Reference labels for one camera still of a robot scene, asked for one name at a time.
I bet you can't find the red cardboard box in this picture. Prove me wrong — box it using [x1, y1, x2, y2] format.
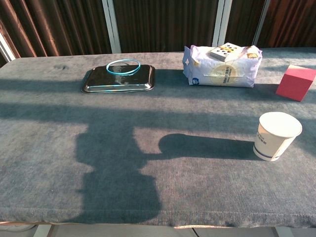
[275, 64, 316, 102]

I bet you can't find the white tissue pack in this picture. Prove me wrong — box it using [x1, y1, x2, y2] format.
[182, 44, 263, 88]

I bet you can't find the grey table cloth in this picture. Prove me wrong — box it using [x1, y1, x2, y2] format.
[0, 47, 316, 229]

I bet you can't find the white window frame post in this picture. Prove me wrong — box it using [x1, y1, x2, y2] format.
[0, 32, 16, 62]
[101, 0, 122, 54]
[212, 0, 234, 47]

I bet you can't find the blue rubber band ring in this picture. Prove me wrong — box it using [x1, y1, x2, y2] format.
[106, 59, 141, 76]

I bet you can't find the black metal tray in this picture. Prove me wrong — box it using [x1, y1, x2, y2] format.
[80, 64, 156, 94]

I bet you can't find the white paper cup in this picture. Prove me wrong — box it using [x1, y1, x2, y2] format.
[253, 112, 303, 162]

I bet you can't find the deck of playing cards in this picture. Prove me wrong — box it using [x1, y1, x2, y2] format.
[209, 42, 245, 62]

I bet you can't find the brown curtain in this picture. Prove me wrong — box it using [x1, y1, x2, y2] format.
[0, 0, 316, 68]

